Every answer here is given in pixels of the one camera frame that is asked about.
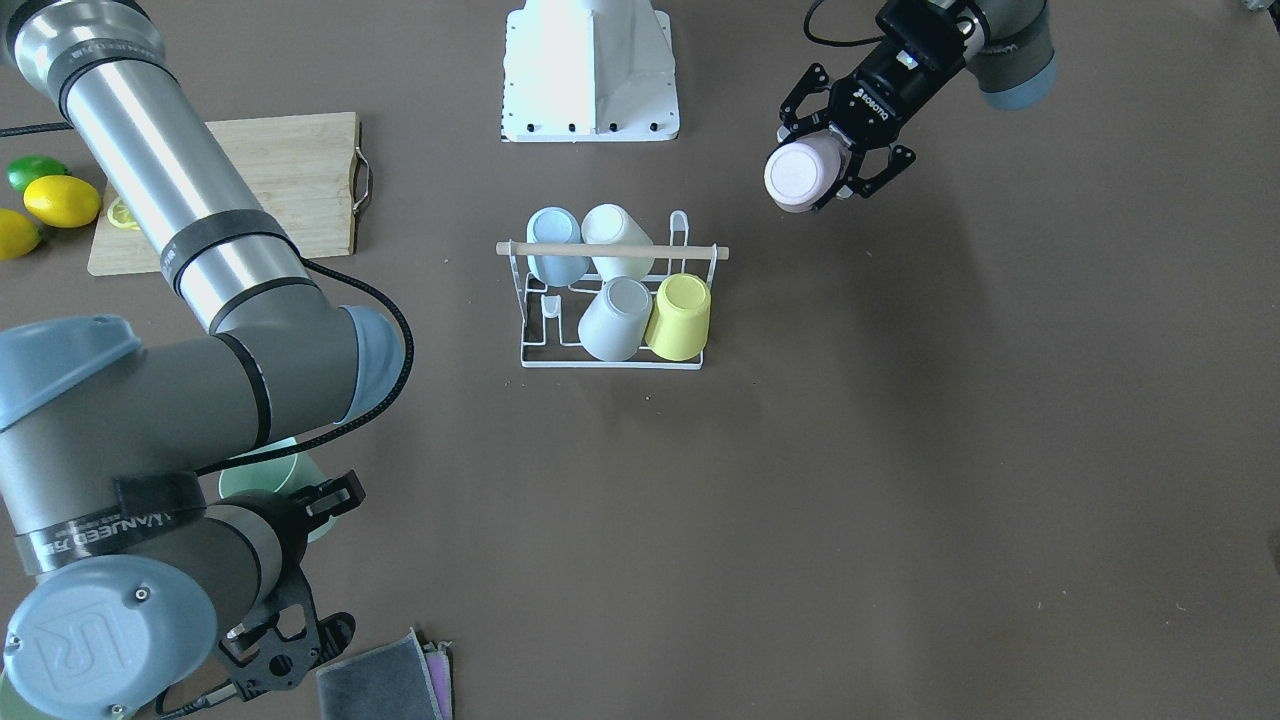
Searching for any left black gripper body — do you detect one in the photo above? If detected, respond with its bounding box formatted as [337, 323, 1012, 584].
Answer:
[835, 1, 973, 146]

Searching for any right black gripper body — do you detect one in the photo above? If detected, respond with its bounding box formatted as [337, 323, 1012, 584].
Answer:
[215, 470, 366, 696]

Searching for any pink cup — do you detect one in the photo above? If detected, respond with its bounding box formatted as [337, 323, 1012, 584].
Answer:
[763, 131, 851, 213]

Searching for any mint green cup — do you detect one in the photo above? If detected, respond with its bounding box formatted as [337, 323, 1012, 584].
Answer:
[218, 452, 326, 502]

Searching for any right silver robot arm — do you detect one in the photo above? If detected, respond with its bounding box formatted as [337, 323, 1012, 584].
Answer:
[3, 1, 413, 719]

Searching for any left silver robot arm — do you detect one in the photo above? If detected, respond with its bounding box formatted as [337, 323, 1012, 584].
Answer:
[763, 1, 1057, 213]

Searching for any white cup upper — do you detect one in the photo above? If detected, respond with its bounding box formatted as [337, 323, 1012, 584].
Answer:
[581, 204, 655, 282]

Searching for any white cup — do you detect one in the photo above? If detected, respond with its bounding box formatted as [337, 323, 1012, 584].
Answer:
[579, 275, 652, 363]
[581, 204, 655, 282]

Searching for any yellow cup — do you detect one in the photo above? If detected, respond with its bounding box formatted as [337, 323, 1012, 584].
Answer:
[644, 273, 712, 363]

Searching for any light blue cup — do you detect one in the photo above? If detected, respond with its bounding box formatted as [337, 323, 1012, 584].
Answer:
[526, 206, 590, 287]

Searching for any white cup lower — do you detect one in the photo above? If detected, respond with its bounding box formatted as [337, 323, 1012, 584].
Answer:
[579, 275, 652, 363]

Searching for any grey folded cloth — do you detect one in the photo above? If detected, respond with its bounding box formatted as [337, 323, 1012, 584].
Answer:
[316, 630, 456, 719]

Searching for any lemon slice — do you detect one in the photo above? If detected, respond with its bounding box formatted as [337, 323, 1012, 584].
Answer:
[105, 196, 140, 231]

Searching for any wooden cutting board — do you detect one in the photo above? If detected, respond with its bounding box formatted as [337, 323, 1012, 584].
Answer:
[87, 111, 374, 278]

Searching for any yellow lemon upper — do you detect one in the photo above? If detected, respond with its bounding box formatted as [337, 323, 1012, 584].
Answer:
[0, 208, 42, 261]

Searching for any yellow lemon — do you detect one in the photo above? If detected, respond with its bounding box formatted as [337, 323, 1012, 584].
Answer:
[23, 176, 102, 229]
[0, 208, 42, 261]

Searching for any yellow lemon lower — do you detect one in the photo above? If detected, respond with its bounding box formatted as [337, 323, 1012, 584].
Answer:
[23, 176, 102, 229]

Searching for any green lime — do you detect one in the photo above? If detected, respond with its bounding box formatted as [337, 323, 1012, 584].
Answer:
[5, 154, 70, 193]

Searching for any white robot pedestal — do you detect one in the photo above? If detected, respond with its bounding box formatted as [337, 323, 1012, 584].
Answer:
[500, 1, 681, 143]

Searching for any white wire cup rack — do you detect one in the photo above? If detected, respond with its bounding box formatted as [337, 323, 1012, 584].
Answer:
[495, 208, 730, 372]

